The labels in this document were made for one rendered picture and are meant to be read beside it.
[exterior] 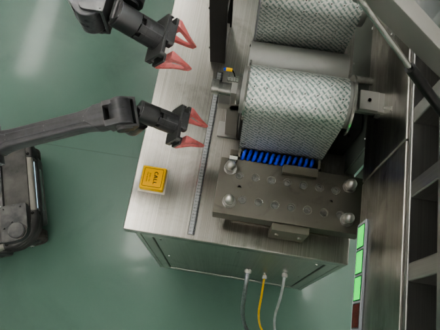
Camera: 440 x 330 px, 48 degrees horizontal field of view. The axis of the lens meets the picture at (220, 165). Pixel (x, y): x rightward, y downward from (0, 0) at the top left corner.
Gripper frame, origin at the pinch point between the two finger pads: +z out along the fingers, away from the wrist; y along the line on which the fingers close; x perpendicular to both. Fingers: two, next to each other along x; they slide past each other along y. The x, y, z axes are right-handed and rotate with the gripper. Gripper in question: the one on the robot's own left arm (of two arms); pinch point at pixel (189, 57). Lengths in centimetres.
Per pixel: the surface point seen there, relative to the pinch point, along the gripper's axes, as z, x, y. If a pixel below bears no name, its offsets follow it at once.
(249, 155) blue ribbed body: 32.4, -11.8, 9.9
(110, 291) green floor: 60, -125, 46
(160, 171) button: 20.7, -36.9, 14.8
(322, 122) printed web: 30.0, 15.2, 7.3
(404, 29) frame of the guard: -7, 58, 22
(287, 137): 32.7, 1.9, 7.4
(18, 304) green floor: 30, -150, 58
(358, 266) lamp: 45, 17, 38
